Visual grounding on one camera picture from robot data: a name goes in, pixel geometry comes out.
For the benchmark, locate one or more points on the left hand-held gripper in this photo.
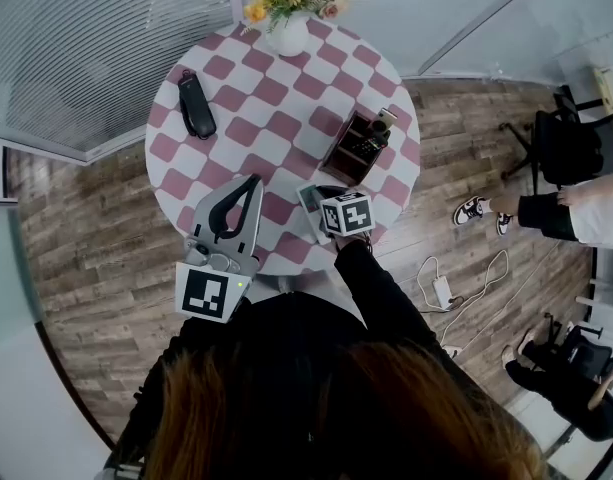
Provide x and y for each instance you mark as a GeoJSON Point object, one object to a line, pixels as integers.
{"type": "Point", "coordinates": [203, 290]}

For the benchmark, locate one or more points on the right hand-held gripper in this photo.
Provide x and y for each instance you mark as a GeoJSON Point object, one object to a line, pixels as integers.
{"type": "Point", "coordinates": [348, 215]}

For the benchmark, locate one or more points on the white remote control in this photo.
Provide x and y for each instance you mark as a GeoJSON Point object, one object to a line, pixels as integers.
{"type": "Point", "coordinates": [308, 203]}

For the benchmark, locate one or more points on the dark brown organizer box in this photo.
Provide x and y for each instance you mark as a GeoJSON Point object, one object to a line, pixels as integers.
{"type": "Point", "coordinates": [341, 160]}

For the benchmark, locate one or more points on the person's left forearm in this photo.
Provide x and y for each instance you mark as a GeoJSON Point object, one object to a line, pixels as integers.
{"type": "Point", "coordinates": [206, 338]}

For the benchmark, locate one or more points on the person's right forearm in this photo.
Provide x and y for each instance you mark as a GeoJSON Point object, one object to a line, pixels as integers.
{"type": "Point", "coordinates": [376, 288]}

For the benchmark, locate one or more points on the black remote control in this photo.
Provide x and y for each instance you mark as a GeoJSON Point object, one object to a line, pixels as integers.
{"type": "Point", "coordinates": [198, 110]}

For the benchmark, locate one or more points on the person's torso in black top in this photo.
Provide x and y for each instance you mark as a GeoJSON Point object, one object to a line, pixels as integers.
{"type": "Point", "coordinates": [296, 323]}

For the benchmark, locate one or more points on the white power strip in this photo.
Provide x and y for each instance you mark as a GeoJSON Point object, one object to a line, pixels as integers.
{"type": "Point", "coordinates": [442, 292]}

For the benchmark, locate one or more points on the round checkered table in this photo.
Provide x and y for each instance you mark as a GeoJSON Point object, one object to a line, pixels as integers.
{"type": "Point", "coordinates": [266, 108]}

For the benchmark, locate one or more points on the white charger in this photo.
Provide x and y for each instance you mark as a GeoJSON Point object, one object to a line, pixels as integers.
{"type": "Point", "coordinates": [453, 351]}

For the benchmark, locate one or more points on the white vase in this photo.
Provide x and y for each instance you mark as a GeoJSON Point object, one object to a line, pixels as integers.
{"type": "Point", "coordinates": [286, 35]}

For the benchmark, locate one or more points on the white slatted window blinds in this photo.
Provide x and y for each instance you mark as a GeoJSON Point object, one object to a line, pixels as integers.
{"type": "Point", "coordinates": [86, 43]}

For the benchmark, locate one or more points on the light wooden side table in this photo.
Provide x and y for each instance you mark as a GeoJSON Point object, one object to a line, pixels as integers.
{"type": "Point", "coordinates": [608, 88]}

